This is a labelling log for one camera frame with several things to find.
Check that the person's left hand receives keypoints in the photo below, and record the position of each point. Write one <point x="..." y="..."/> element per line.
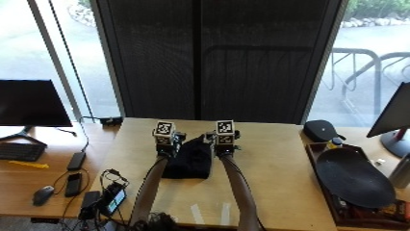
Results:
<point x="168" y="150"/>

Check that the person's right hand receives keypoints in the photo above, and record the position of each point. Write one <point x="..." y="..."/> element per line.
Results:
<point x="227" y="149"/>

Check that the black cloth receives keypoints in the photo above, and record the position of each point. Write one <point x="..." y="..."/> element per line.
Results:
<point x="189" y="162"/>

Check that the white marker cube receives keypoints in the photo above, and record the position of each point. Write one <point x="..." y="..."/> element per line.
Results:
<point x="164" y="131"/>
<point x="225" y="131"/>

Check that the black adapter block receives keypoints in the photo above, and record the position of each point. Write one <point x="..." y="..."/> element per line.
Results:
<point x="111" y="121"/>

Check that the dark window blind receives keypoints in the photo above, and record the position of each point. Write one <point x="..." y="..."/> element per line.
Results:
<point x="213" y="61"/>

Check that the clear tape strip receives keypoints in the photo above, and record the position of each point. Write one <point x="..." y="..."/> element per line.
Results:
<point x="197" y="214"/>
<point x="225" y="214"/>

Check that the phone with lit screen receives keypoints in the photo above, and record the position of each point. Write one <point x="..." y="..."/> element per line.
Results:
<point x="115" y="199"/>

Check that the black power brick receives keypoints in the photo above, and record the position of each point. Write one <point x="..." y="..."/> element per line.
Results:
<point x="76" y="161"/>

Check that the black zipped case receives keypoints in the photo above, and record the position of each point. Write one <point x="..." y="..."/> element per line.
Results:
<point x="321" y="130"/>

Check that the black phone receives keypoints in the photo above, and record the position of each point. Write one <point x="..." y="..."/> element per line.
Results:
<point x="74" y="184"/>

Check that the yellow bottle with black cap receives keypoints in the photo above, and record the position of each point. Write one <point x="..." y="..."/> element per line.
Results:
<point x="336" y="143"/>

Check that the small black box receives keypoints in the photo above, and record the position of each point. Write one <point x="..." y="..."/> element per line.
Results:
<point x="88" y="205"/>

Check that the black oval plate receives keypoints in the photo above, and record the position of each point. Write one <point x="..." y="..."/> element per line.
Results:
<point x="355" y="178"/>

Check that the yellow plastic strip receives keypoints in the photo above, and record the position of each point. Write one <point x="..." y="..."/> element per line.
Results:
<point x="27" y="164"/>

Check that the black computer monitor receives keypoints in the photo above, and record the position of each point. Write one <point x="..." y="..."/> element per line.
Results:
<point x="30" y="102"/>

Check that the black computer mouse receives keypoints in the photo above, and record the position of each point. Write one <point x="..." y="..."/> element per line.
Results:
<point x="43" y="195"/>

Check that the black keyboard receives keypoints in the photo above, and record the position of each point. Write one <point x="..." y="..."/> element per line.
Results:
<point x="19" y="151"/>

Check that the dark wooden tray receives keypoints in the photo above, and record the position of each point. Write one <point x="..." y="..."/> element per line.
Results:
<point x="341" y="215"/>

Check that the small white object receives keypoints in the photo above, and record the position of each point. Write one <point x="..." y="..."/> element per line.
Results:
<point x="380" y="162"/>

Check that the monitor with round stand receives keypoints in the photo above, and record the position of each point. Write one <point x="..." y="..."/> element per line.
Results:
<point x="394" y="115"/>

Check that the metal bike rack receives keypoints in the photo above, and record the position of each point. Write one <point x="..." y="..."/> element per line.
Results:
<point x="376" y="69"/>

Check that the silver metal bottle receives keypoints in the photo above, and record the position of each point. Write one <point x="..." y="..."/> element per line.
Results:
<point x="401" y="171"/>

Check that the grey window frame post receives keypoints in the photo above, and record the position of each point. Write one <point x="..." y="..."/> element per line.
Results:
<point x="55" y="57"/>

